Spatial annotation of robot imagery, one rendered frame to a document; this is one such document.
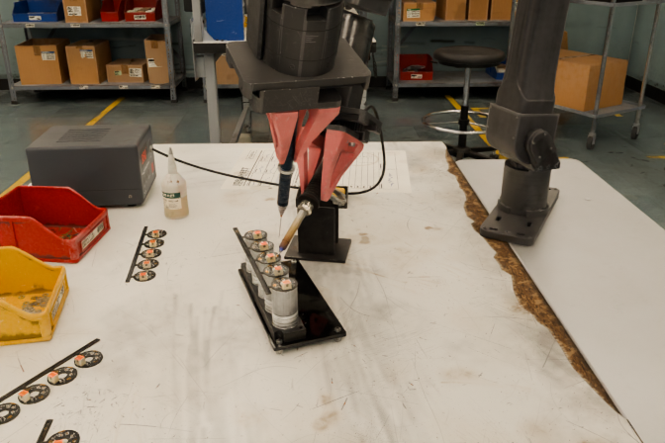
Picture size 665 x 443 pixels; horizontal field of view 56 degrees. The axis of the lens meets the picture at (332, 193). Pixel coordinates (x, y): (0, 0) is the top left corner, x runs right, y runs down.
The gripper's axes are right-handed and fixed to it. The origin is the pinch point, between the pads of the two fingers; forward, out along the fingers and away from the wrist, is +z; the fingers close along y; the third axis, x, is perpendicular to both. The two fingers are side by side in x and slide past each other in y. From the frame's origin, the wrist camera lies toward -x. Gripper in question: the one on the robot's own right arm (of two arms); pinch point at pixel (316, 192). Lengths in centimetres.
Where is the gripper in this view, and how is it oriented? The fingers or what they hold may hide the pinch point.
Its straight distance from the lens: 69.4
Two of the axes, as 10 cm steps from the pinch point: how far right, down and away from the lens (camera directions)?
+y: 9.0, 1.6, -4.0
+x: 3.8, 1.2, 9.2
